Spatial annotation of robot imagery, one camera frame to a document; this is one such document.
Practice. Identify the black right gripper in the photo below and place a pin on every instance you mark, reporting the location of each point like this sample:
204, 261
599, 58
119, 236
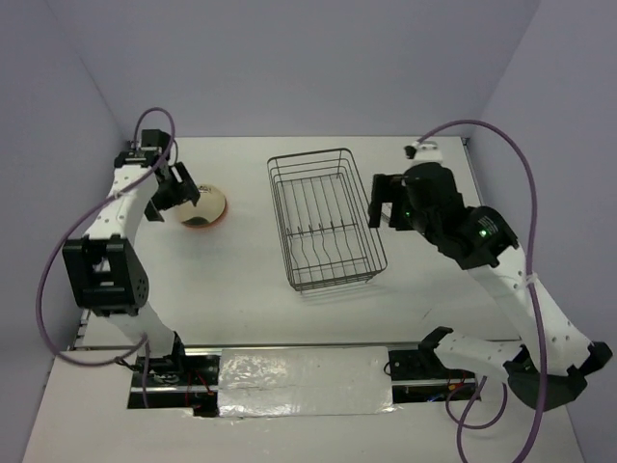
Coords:
387, 188

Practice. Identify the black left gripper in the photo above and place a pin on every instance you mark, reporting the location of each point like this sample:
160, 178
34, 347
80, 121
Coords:
185, 190

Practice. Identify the orange plastic plate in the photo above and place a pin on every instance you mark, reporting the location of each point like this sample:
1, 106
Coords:
212, 224

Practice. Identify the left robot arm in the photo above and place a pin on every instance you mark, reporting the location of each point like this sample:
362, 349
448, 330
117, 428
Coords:
105, 273

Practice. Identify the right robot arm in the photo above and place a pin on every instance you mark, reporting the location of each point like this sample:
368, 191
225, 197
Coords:
552, 357

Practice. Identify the silver foil covered panel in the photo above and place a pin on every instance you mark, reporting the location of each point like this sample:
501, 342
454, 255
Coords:
302, 382

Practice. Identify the grey wire dish rack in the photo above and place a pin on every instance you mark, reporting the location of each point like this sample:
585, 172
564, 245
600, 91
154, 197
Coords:
320, 208

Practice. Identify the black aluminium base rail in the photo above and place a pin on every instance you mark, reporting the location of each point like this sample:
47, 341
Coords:
413, 380

